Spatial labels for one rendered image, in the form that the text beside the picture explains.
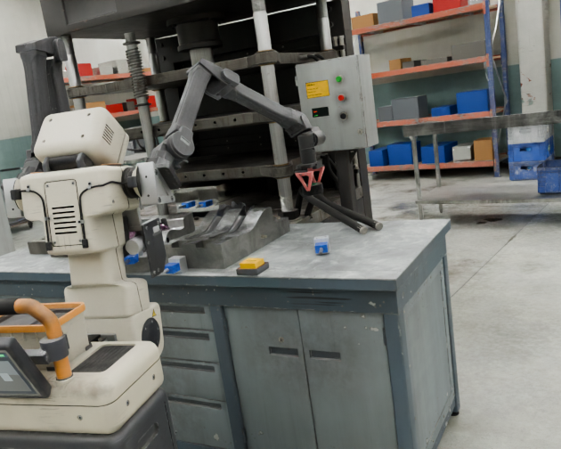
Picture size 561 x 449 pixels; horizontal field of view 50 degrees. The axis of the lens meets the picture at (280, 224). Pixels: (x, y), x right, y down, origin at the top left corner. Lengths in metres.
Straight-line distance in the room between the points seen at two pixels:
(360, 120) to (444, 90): 6.06
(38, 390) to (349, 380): 0.99
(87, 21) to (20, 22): 7.17
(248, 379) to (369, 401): 0.45
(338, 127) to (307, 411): 1.24
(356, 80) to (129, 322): 1.47
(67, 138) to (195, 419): 1.21
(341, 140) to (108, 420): 1.72
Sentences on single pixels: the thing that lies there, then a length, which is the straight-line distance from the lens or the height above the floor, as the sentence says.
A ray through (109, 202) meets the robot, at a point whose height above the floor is 1.14.
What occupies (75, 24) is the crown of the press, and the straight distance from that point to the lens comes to 3.33.
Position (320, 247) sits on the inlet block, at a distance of 2.03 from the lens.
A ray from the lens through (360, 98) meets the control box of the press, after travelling 2.67.
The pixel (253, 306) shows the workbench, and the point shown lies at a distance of 2.04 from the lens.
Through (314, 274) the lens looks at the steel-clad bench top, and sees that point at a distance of 1.86.
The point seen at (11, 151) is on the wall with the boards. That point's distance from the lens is 9.97.
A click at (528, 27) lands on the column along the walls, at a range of 8.06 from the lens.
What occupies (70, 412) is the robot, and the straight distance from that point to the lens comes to 1.44.
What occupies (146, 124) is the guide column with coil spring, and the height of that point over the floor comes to 1.30.
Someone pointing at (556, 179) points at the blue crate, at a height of 0.37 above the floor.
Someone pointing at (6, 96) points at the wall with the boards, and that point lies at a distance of 10.05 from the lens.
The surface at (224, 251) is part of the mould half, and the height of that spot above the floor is 0.86.
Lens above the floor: 1.35
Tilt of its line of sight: 12 degrees down
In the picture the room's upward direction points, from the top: 8 degrees counter-clockwise
